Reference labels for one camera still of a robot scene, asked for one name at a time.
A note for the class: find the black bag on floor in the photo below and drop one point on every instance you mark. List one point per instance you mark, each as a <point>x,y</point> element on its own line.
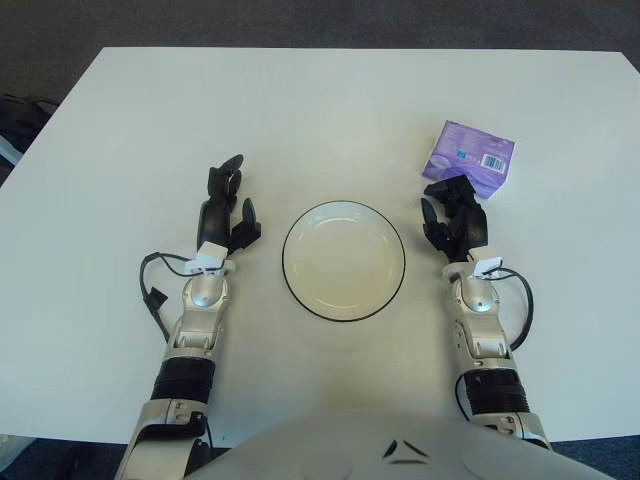
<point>20,115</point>

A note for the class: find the purple tissue paper pack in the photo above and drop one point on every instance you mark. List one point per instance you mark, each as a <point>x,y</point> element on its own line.
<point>465,145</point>

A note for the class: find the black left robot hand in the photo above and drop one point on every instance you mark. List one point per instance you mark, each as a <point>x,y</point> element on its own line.
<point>215,220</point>

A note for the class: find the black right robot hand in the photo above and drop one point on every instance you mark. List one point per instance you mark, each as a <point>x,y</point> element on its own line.
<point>470,220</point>

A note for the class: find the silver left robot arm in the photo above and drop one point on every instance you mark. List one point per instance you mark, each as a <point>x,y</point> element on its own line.
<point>200,295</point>

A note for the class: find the whitish object below table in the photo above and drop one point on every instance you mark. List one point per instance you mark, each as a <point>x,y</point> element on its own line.
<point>7,450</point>

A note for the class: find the grey robot torso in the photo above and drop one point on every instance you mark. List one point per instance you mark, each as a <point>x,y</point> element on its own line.
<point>350,450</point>

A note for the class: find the white plate with black rim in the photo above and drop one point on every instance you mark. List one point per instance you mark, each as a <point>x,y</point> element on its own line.
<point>345,265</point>

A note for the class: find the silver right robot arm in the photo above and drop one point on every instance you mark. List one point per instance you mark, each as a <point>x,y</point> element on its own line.
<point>480,300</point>

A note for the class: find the pale grey floor object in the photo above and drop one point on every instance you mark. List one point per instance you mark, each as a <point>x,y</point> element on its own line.
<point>6,150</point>

